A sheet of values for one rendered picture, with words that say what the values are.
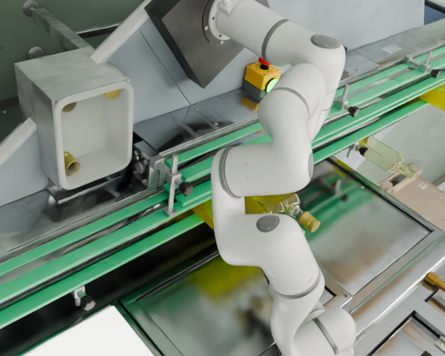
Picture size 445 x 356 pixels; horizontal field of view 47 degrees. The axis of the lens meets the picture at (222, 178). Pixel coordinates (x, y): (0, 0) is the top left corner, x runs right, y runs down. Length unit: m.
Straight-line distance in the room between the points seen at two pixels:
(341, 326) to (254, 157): 0.36
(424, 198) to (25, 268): 4.93
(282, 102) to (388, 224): 0.89
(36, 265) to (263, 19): 0.67
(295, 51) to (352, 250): 0.69
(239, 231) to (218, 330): 0.43
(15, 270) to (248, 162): 0.53
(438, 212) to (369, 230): 4.00
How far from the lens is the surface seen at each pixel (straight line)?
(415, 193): 5.67
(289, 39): 1.03
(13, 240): 1.11
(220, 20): 1.15
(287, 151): 0.76
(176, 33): 1.11
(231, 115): 1.32
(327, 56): 0.99
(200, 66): 1.20
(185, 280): 1.26
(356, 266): 1.46
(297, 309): 0.87
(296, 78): 0.89
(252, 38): 1.08
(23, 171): 1.16
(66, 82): 1.04
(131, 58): 1.15
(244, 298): 1.25
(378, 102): 1.76
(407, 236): 1.62
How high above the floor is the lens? 1.59
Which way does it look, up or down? 31 degrees down
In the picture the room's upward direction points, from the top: 130 degrees clockwise
